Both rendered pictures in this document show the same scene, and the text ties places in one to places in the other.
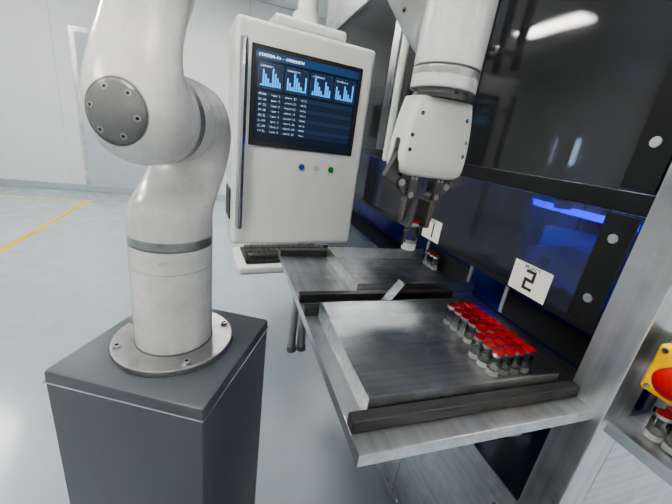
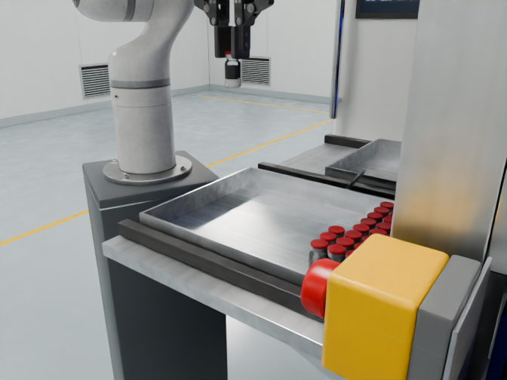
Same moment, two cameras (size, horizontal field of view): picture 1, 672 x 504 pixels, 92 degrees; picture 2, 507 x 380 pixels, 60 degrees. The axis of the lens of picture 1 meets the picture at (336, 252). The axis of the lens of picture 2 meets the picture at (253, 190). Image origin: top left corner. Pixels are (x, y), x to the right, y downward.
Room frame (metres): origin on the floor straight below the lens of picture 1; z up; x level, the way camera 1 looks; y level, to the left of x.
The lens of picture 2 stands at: (0.16, -0.63, 1.17)
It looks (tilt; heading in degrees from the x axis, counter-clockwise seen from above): 21 degrees down; 56
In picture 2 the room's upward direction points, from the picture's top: straight up
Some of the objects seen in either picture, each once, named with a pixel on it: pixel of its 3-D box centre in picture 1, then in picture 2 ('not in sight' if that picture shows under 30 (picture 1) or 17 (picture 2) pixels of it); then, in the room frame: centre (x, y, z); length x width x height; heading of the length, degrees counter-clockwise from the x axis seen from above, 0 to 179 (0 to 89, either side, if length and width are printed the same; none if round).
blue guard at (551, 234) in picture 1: (369, 179); not in sight; (1.38, -0.10, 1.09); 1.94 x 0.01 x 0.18; 20
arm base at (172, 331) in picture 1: (173, 292); (144, 129); (0.48, 0.26, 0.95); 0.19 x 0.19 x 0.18
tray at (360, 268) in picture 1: (395, 268); (438, 175); (0.88, -0.18, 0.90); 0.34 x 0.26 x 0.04; 110
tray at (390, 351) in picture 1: (425, 342); (290, 223); (0.52, -0.19, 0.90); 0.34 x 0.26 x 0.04; 110
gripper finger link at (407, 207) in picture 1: (401, 201); (216, 31); (0.47, -0.08, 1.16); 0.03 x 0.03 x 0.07; 19
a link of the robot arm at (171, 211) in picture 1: (180, 160); (150, 21); (0.51, 0.26, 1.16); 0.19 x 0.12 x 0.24; 0
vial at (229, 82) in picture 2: (410, 235); (232, 70); (0.48, -0.11, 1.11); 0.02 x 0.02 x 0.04
